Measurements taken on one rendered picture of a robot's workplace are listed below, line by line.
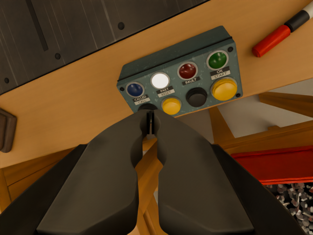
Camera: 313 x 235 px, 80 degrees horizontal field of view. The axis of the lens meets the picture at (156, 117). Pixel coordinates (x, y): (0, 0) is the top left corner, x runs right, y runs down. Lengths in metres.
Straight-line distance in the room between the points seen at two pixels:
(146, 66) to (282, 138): 0.28
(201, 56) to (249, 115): 1.01
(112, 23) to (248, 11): 0.19
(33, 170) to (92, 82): 0.59
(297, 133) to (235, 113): 0.80
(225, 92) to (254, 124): 1.00
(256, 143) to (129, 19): 0.31
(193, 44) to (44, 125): 0.30
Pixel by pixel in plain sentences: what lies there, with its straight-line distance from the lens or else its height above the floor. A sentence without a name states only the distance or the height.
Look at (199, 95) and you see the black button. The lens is 0.24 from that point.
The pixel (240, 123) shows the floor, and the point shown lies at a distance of 1.22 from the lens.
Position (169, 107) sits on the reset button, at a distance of 0.25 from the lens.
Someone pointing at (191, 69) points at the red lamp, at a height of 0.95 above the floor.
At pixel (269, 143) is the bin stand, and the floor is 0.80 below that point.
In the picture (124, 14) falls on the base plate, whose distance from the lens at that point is 0.32.
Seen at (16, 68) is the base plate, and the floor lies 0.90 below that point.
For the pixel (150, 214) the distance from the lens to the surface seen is 0.57.
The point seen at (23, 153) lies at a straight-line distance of 0.46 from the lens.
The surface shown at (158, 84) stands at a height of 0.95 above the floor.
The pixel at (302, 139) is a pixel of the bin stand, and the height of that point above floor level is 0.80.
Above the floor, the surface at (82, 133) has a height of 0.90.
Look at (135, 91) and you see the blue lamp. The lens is 0.24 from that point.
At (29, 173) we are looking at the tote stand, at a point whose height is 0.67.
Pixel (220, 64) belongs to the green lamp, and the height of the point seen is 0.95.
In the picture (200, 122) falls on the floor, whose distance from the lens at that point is 1.20.
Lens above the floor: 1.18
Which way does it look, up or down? 73 degrees down
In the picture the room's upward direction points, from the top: 123 degrees counter-clockwise
